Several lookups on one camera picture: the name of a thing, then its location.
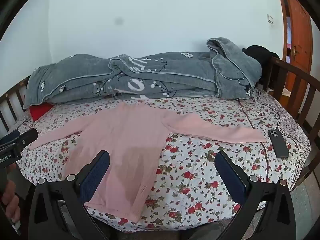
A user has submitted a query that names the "pink knit sweater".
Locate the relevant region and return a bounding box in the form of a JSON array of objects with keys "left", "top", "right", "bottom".
[{"left": 30, "top": 102, "right": 266, "bottom": 222}]

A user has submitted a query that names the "person left hand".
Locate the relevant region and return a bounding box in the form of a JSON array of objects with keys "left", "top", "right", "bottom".
[{"left": 2, "top": 163, "right": 21, "bottom": 227}]

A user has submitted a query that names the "red pillow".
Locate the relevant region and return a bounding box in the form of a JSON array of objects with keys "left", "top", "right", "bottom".
[{"left": 29, "top": 102, "right": 53, "bottom": 121}]

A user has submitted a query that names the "floral bed sheet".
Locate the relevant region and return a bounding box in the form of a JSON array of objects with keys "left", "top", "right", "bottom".
[{"left": 10, "top": 87, "right": 312, "bottom": 234}]

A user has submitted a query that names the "black smartphone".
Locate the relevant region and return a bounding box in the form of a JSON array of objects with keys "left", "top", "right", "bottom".
[{"left": 268, "top": 129, "right": 289, "bottom": 159}]

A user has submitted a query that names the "grey floral quilt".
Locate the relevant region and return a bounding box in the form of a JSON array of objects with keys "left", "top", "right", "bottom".
[{"left": 23, "top": 37, "right": 262, "bottom": 108}]

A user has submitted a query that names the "orange wooden door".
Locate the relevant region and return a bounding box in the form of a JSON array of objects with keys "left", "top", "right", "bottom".
[{"left": 274, "top": 0, "right": 314, "bottom": 96}]

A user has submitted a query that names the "wooden bed rail left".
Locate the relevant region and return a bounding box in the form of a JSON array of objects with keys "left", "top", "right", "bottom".
[{"left": 1, "top": 75, "right": 30, "bottom": 137}]

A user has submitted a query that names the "black garment on rail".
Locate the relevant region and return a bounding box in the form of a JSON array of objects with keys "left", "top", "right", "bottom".
[{"left": 242, "top": 45, "right": 279, "bottom": 85}]

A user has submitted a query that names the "white wall switch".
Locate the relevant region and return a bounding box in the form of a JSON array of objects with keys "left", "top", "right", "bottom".
[{"left": 267, "top": 14, "right": 274, "bottom": 24}]

